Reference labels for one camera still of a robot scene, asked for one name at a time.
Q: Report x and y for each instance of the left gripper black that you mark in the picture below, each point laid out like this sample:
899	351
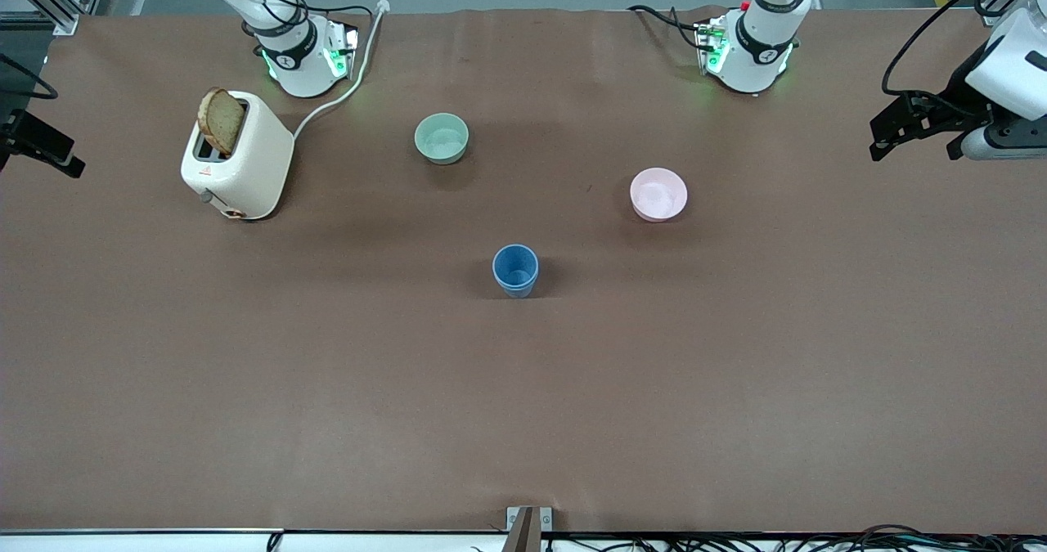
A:
957	96

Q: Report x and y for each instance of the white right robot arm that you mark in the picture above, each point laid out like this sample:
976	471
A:
298	61

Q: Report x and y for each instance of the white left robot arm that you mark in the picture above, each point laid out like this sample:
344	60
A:
761	49

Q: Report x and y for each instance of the brown bread slice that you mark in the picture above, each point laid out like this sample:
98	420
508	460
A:
221	121

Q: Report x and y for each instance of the cream white toaster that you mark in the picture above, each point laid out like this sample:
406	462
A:
245	168

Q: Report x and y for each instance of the pink bowl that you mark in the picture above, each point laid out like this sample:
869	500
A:
658	194

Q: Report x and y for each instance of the green bowl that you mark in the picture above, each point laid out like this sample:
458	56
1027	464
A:
442	137

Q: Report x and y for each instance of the aluminium frame corner bracket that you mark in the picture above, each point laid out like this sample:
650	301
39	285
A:
991	14

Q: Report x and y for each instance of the aluminium frame post with bracket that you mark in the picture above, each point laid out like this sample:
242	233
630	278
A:
49	0

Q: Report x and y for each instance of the metal table edge bracket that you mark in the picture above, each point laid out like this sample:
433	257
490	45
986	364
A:
544	519

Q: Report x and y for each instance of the brown mounting post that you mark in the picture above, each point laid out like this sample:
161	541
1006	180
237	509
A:
523	534

